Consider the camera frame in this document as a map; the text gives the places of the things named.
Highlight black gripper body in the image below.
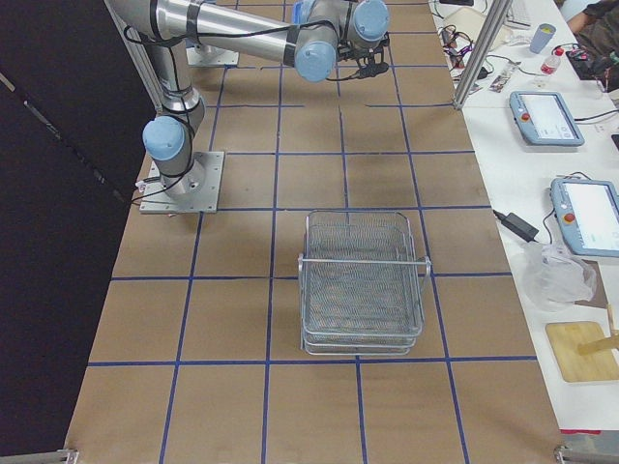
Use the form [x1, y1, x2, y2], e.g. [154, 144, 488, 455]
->
[338, 32, 390, 68]

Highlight blue cup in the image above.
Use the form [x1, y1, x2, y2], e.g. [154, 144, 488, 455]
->
[529, 23, 556, 54]

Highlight plastic water bottle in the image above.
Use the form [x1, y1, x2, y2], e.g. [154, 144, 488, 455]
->
[540, 47, 565, 76]

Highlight teach pendant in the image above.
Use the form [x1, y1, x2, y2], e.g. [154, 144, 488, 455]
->
[550, 178, 618, 258]
[509, 91, 585, 147]

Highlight black power adapter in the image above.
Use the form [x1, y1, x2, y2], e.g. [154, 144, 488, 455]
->
[494, 211, 539, 243]

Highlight near teach pendant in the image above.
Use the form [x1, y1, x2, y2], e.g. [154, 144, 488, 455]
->
[550, 178, 618, 258]

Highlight far teach pendant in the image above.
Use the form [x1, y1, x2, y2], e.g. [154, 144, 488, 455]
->
[509, 91, 585, 147]

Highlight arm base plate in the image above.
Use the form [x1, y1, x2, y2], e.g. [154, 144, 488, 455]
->
[138, 151, 224, 215]
[187, 45, 239, 68]

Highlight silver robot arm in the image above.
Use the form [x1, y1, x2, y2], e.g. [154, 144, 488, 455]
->
[107, 1, 390, 214]

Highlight silver wire mesh shelf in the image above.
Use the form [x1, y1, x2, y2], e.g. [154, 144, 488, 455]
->
[298, 210, 431, 356]

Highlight aluminium frame post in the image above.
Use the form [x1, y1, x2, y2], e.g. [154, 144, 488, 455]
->
[453, 0, 512, 110]

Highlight wooden board stand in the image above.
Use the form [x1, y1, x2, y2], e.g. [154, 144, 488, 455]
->
[545, 304, 618, 383]

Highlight clear plastic bag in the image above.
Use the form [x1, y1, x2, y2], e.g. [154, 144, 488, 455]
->
[522, 243, 597, 305]

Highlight blue plastic tray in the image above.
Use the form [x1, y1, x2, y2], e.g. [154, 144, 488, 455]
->
[292, 0, 314, 25]

